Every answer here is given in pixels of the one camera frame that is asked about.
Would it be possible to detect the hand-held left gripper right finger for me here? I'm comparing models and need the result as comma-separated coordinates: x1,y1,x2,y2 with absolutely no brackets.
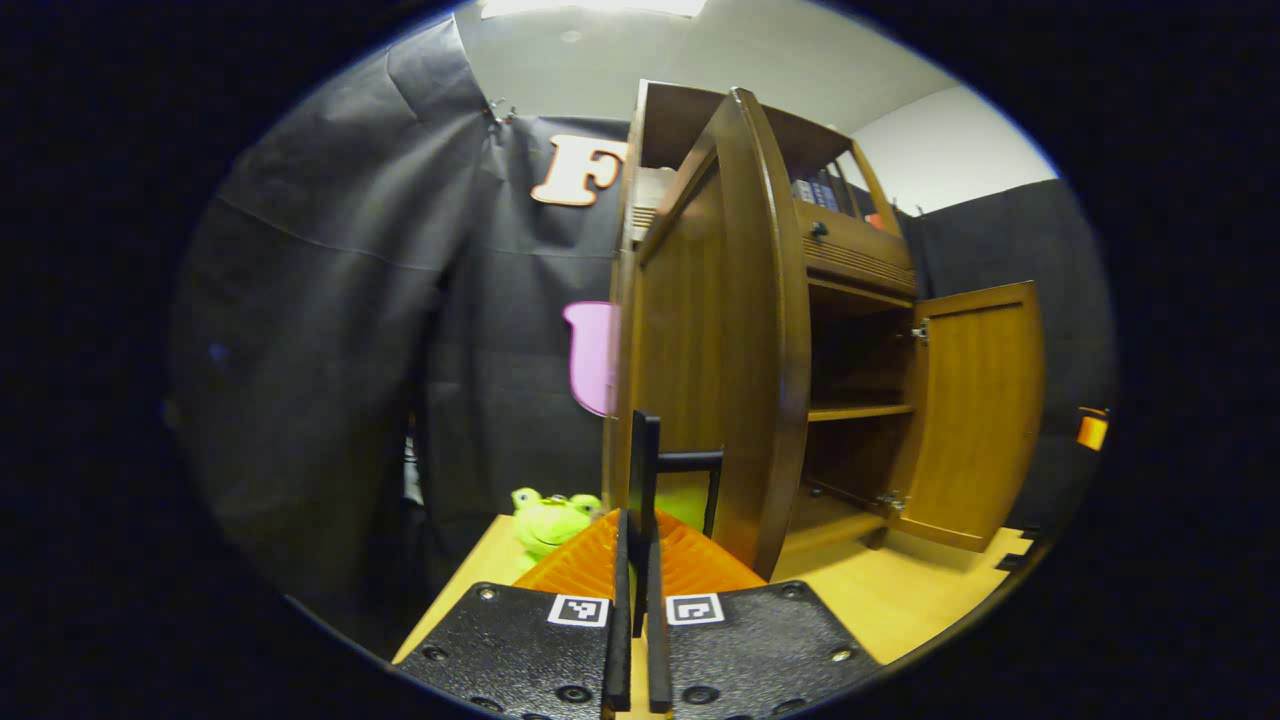
645,510,887,720

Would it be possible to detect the wooden double-door shoe cabinet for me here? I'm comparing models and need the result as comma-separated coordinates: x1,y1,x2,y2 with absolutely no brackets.
603,80,1046,581

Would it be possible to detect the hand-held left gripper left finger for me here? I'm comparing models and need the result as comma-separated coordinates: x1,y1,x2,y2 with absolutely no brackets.
395,508,634,720

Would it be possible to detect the black door handle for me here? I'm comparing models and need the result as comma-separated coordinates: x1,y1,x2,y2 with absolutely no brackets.
628,410,724,641

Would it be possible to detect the wooden inner shelf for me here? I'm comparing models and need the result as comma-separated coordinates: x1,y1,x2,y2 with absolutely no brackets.
808,402,916,424

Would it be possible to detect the wooden shoe cabinet door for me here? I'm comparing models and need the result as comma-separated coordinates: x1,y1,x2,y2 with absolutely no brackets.
603,88,813,581
888,282,1046,553

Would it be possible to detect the green frog plush toy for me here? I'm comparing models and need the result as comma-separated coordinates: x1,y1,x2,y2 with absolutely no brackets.
512,488,604,573

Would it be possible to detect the wooden cabinet drawer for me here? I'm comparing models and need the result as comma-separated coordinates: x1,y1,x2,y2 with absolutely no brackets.
795,200,918,297

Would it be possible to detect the black backdrop cloth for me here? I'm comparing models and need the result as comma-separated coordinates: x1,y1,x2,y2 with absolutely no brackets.
165,15,1116,651

